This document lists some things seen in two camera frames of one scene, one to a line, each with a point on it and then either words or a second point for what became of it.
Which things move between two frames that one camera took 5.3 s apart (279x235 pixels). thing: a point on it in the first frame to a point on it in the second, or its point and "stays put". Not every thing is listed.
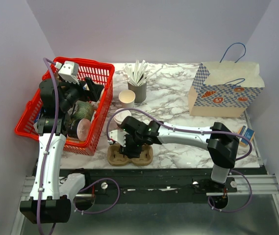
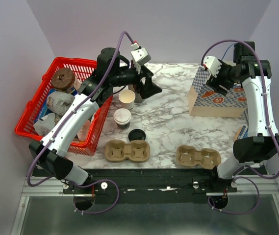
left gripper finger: x=95 y=89 to x=149 y=88
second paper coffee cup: x=127 y=97 stays put
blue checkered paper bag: x=224 y=88 stays put
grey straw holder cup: x=140 y=92 stays put
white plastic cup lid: x=120 y=116 stays put
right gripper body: x=133 y=148 to x=223 y=78
